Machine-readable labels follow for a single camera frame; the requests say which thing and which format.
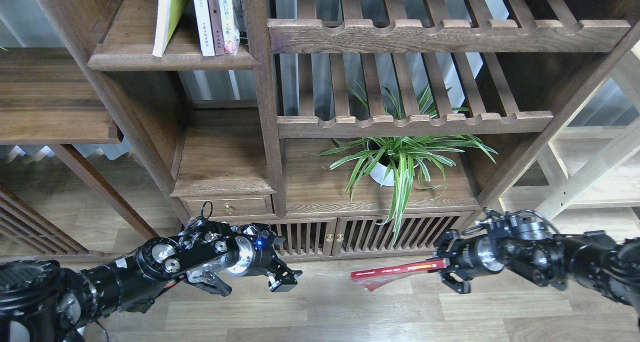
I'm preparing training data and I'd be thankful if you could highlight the white plant pot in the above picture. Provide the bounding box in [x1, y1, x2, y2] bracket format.
[366, 137, 419, 189]

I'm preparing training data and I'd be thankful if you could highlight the white pink upright book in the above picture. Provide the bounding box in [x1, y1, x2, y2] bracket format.
[218, 0, 240, 55]

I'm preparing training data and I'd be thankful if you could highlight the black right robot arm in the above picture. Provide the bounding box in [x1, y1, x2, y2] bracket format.
[433, 208, 639, 312]

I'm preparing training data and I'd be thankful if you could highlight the dark upright book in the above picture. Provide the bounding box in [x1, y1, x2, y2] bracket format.
[233, 0, 249, 45]

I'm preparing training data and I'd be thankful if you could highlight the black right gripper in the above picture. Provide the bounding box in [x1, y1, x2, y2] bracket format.
[433, 230, 503, 294]

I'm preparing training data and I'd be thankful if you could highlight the thin mauve upright book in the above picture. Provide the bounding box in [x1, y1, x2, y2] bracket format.
[207, 0, 226, 55]

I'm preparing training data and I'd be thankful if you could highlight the red hardcover book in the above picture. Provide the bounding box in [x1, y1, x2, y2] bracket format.
[350, 258, 448, 291]

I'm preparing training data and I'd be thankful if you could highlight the white book with green cover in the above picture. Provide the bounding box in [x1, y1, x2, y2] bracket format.
[151, 0, 190, 57]

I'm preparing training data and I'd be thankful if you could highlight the dark wooden bookshelf cabinet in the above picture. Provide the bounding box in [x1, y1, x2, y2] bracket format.
[37, 0, 639, 258]

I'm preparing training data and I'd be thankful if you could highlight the green spider plant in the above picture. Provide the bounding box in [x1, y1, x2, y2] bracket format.
[314, 81, 498, 245]

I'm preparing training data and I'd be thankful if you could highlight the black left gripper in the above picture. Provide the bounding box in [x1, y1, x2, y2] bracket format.
[227, 225, 303, 292]

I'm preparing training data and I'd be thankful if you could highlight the lavender paperback book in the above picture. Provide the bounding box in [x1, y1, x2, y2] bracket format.
[193, 0, 216, 57]

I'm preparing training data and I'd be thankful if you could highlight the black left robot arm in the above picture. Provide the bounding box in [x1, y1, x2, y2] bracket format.
[0, 214, 302, 341]

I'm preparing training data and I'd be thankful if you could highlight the light wooden shelf rack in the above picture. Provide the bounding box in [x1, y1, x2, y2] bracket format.
[497, 46, 640, 240]

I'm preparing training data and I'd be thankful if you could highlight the brass drawer knob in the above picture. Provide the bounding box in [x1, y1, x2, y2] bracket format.
[223, 203, 236, 215]

